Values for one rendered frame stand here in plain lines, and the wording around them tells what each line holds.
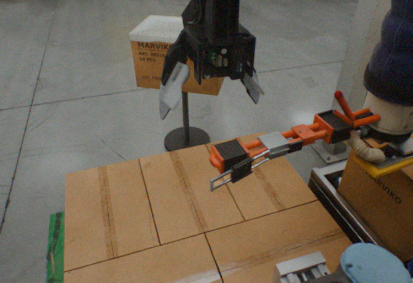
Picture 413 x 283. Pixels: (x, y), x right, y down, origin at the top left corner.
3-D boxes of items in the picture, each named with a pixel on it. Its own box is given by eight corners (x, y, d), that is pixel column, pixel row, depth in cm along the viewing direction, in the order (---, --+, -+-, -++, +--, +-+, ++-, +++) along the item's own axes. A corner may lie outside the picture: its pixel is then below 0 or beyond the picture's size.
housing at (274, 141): (275, 142, 99) (277, 129, 97) (288, 155, 94) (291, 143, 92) (255, 147, 97) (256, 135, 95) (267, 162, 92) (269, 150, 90)
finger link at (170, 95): (149, 130, 43) (187, 73, 40) (143, 107, 48) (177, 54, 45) (169, 137, 45) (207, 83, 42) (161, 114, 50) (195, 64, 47)
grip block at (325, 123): (330, 122, 108) (334, 107, 104) (351, 139, 101) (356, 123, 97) (309, 128, 105) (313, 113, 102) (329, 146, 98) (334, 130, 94)
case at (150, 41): (227, 70, 260) (229, 19, 237) (217, 96, 229) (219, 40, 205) (155, 63, 271) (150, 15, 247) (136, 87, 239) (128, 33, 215)
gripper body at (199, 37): (196, 90, 40) (193, -14, 33) (180, 61, 47) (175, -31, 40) (254, 81, 42) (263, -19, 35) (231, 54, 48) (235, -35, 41)
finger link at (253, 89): (267, 120, 48) (235, 80, 43) (252, 99, 53) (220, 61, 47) (284, 107, 48) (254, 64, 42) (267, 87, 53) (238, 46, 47)
